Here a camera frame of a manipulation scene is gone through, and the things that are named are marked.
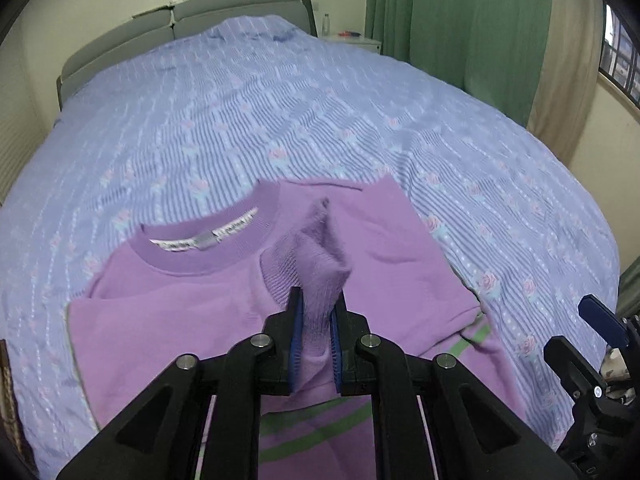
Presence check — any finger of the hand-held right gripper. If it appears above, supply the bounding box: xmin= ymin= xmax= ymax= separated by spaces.
xmin=543 ymin=336 xmax=640 ymax=423
xmin=578 ymin=295 xmax=632 ymax=349

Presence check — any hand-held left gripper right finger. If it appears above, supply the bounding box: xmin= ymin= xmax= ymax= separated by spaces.
xmin=329 ymin=294 xmax=581 ymax=480

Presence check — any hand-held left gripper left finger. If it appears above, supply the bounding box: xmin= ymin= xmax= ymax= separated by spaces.
xmin=56 ymin=287 xmax=306 ymax=480

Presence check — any purple sweater with green stripes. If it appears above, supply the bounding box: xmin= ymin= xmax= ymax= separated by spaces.
xmin=67 ymin=175 xmax=531 ymax=480

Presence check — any bed with blue floral cover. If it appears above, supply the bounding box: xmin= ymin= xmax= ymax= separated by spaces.
xmin=0 ymin=15 xmax=623 ymax=480

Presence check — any beige curtain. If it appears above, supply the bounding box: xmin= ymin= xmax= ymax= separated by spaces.
xmin=525 ymin=0 xmax=606 ymax=166

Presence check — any brown patterned object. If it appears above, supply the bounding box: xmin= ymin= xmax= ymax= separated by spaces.
xmin=0 ymin=339 xmax=26 ymax=466

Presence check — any white nightstand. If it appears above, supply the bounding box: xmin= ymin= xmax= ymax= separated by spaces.
xmin=320 ymin=34 xmax=384 ymax=56

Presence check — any green curtain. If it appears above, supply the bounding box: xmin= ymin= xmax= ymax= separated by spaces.
xmin=365 ymin=0 xmax=553 ymax=126

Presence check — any grey padded headboard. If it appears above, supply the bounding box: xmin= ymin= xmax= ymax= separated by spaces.
xmin=57 ymin=0 xmax=318 ymax=111

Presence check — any window with dark frame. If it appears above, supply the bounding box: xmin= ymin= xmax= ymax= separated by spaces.
xmin=597 ymin=2 xmax=640 ymax=108

